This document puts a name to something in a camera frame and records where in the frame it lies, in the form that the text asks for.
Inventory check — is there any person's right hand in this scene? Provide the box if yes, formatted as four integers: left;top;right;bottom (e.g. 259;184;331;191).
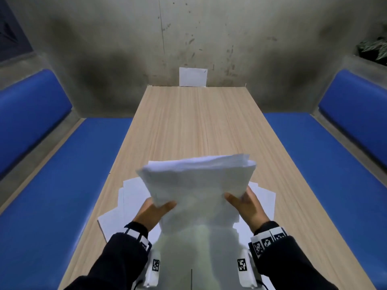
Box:
224;187;270;233

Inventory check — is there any person's left hand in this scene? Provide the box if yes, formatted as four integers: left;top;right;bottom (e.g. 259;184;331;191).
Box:
133;198;177;232

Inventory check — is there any stack of white paper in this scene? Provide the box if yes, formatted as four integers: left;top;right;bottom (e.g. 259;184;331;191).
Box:
136;153;257;290

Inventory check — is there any person's right forearm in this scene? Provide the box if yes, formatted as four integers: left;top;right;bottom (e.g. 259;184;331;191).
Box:
256;235;368;290

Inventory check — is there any person's left forearm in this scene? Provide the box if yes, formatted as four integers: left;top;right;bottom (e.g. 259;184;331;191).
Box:
64;232;149;290

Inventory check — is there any pile of loose white sheets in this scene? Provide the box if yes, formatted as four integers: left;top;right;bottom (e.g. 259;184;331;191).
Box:
97;177;276;243

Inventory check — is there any black marker wristband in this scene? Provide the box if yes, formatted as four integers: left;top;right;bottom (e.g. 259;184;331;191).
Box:
123;221;152;252
250;221;288;259

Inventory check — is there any blue bench seat cushion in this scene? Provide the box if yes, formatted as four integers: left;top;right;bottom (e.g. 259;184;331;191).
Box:
264;113;387;290
0;118;134;290

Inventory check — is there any white sheet standing upright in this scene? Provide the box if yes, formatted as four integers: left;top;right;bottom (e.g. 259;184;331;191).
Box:
179;67;208;87

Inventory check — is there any blue bench backrest cushion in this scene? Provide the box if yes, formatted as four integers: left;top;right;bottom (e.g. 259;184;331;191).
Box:
0;69;73;180
318;69;387;176

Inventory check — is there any green leafy plant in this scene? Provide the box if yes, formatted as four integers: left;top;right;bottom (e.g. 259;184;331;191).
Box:
357;35;387;66

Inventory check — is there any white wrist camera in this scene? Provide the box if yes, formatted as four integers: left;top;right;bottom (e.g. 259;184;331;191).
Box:
143;250;161;289
237;250;258;288

